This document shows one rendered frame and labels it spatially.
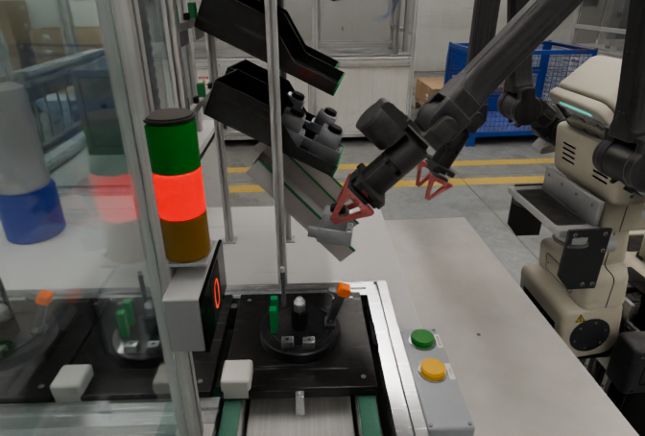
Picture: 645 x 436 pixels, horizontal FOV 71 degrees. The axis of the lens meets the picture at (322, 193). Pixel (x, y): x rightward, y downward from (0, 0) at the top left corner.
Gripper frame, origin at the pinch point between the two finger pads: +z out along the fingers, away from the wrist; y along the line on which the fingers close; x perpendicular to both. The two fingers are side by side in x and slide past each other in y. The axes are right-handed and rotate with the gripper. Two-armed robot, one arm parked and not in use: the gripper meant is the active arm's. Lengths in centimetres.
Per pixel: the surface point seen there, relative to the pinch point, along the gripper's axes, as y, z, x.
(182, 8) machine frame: -139, 32, -88
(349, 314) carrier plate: 5.7, 10.5, 14.8
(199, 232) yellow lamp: 35.9, -1.3, -16.9
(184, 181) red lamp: 36.9, -5.3, -21.4
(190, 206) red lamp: 36.6, -3.4, -19.4
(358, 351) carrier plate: 15.1, 9.4, 16.8
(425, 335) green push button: 9.9, 1.0, 24.7
